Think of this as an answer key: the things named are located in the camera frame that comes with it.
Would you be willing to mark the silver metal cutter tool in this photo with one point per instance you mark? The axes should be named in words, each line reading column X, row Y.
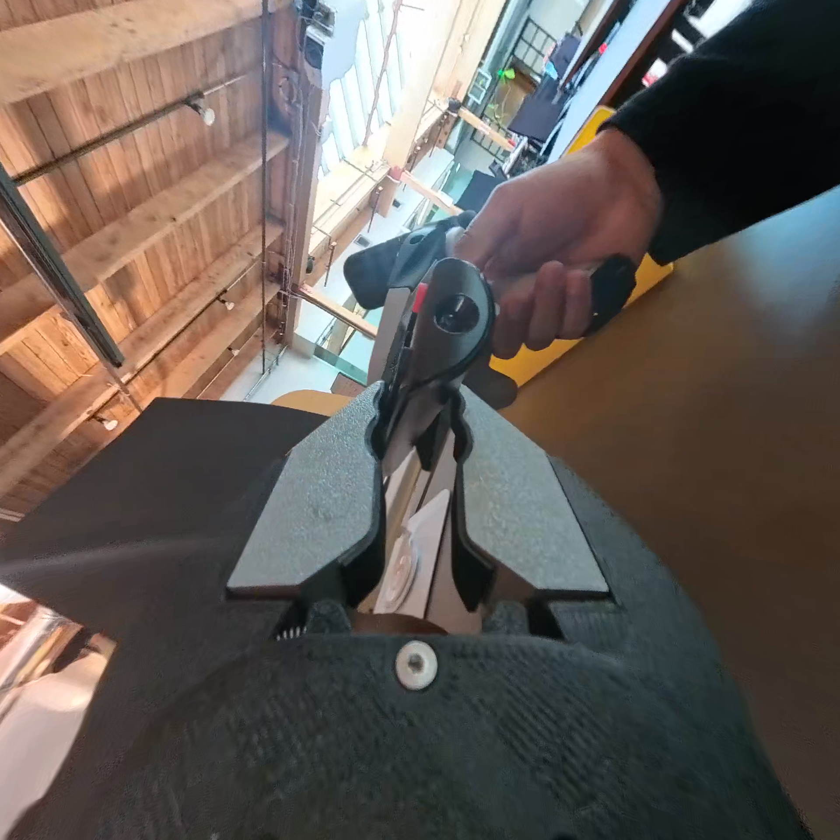
column 463, row 289

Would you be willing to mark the yellow plastic bin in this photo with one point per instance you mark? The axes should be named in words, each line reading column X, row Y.
column 558, row 358

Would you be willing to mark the white ceiling spot lamp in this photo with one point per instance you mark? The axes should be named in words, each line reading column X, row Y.
column 205, row 113

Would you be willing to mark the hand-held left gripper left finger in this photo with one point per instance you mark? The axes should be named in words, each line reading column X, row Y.
column 315, row 518

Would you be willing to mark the black ceiling track rail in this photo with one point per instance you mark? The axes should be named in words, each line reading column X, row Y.
column 59, row 282

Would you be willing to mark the black wooden book stand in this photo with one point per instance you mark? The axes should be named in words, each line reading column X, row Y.
column 164, row 492

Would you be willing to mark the person's right hand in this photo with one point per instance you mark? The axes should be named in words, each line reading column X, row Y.
column 564, row 210

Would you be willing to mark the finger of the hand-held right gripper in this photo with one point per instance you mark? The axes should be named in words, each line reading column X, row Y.
column 401, row 341
column 499, row 387

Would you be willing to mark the silver ventilation duct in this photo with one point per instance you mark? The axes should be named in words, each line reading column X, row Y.
column 39, row 656

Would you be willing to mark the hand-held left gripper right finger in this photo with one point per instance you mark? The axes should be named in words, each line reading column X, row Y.
column 525, row 525

